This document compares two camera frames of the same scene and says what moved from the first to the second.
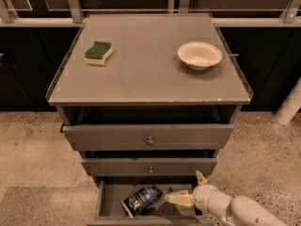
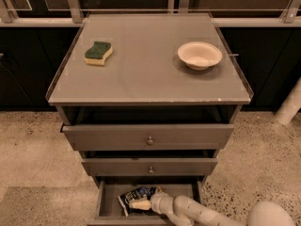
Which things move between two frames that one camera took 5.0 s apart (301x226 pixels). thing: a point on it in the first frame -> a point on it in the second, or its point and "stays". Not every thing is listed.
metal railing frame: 291,19 stays
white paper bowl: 198,56 stays
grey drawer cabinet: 149,100 stays
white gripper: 203,196 -> 159,201
